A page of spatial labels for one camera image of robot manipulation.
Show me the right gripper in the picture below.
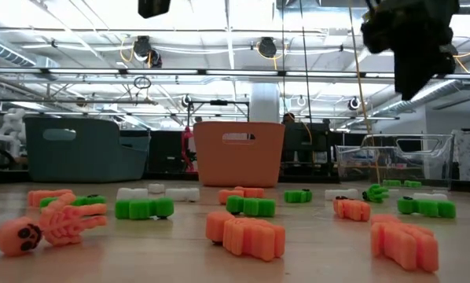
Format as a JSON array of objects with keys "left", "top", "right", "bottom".
[{"left": 361, "top": 0, "right": 460, "bottom": 101}]

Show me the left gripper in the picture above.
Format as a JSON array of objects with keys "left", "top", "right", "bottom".
[{"left": 138, "top": 0, "right": 172, "bottom": 20}]

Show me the orange skeleton toy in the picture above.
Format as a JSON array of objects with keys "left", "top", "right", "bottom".
[
  {"left": 234, "top": 186, "right": 266, "bottom": 199},
  {"left": 218, "top": 189, "right": 246, "bottom": 205},
  {"left": 0, "top": 192, "right": 108, "bottom": 257},
  {"left": 27, "top": 189, "right": 74, "bottom": 208},
  {"left": 332, "top": 196, "right": 372, "bottom": 222},
  {"left": 205, "top": 211, "right": 287, "bottom": 263},
  {"left": 369, "top": 213, "right": 440, "bottom": 274}
]

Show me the clear plastic bin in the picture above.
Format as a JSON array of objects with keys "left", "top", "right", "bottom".
[{"left": 335, "top": 133, "right": 455, "bottom": 189}]

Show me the long ceiling light bar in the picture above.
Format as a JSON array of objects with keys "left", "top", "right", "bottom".
[{"left": 0, "top": 67, "right": 470, "bottom": 78}]

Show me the thin black hanging line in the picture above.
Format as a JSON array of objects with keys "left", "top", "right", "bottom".
[{"left": 281, "top": 0, "right": 286, "bottom": 123}]

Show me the pink figure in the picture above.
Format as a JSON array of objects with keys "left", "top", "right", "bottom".
[{"left": 181, "top": 125, "right": 197, "bottom": 173}]

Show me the black equipment cabinet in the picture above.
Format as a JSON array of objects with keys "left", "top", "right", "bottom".
[
  {"left": 281, "top": 121, "right": 336, "bottom": 178},
  {"left": 148, "top": 129, "right": 195, "bottom": 174}
]

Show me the white round column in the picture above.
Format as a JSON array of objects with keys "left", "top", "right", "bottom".
[{"left": 250, "top": 82, "right": 281, "bottom": 123}]

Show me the teal plastic bin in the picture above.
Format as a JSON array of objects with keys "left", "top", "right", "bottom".
[{"left": 24, "top": 116, "right": 152, "bottom": 184}]

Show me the orange plastic bin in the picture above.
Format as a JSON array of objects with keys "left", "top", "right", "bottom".
[{"left": 193, "top": 120, "right": 286, "bottom": 189}]

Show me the white humanoid figure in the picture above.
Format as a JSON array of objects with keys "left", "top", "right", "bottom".
[{"left": 0, "top": 108, "right": 27, "bottom": 158}]

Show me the large black cable reel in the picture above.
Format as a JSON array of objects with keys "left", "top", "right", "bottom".
[
  {"left": 257, "top": 36, "right": 278, "bottom": 60},
  {"left": 132, "top": 35, "right": 163, "bottom": 68}
]

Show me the silver air duct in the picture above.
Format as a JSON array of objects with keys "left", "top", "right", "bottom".
[
  {"left": 370, "top": 78, "right": 470, "bottom": 117},
  {"left": 0, "top": 35, "right": 38, "bottom": 68}
]

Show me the thin yellow cable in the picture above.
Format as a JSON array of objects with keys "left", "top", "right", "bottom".
[{"left": 347, "top": 0, "right": 382, "bottom": 184}]

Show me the black hanging cable loop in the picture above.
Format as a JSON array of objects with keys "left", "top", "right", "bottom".
[{"left": 133, "top": 75, "right": 152, "bottom": 90}]

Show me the black gantry frame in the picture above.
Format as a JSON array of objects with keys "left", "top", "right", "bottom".
[{"left": 185, "top": 99, "right": 251, "bottom": 123}]

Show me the black aluminium table frame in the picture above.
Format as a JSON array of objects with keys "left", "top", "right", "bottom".
[{"left": 0, "top": 168, "right": 470, "bottom": 193}]

